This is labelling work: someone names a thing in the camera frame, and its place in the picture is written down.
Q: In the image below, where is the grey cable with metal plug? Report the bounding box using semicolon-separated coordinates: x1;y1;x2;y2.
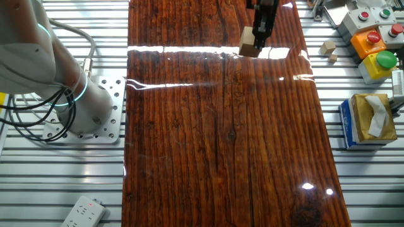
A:
49;18;97;78

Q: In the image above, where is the light wooden cube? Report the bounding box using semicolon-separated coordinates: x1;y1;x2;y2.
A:
239;26;263;59

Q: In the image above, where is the grey box red mushroom button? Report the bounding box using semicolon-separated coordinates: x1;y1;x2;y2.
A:
377;22;404;50

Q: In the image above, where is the white tissue sheet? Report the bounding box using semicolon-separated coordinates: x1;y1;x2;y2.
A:
364;95;389;138

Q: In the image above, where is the gold tissue box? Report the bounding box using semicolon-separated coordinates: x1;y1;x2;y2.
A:
350;93;398;145

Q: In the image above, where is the silver vented device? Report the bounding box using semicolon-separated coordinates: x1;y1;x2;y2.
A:
390;69;404;98

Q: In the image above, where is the blue white tissue pack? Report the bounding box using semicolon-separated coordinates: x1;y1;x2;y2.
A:
338;98;395;151

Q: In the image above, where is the yellow box green button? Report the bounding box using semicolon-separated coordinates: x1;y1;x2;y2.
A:
358;50;398;85

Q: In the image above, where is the glossy brown wood-grain board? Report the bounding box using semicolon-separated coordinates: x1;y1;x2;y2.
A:
121;0;352;227

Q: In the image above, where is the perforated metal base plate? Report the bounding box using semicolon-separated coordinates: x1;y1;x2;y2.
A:
42;75;126;145

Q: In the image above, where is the black base cable bundle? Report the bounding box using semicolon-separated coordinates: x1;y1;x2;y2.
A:
0;86;77;143

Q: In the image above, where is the grey box small red button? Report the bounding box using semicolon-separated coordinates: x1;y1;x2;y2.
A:
337;8;376;44

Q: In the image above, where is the small wooden cube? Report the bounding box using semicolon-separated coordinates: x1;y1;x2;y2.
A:
321;40;337;55

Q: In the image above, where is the white power strip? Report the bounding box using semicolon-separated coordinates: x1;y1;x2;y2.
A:
59;195;107;227

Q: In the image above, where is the grey box green button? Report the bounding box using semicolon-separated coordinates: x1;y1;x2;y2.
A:
371;6;397;26

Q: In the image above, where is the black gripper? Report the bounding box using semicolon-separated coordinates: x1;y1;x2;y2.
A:
246;0;280;50

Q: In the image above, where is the orange box red button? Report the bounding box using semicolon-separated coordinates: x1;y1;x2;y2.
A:
350;28;388;60

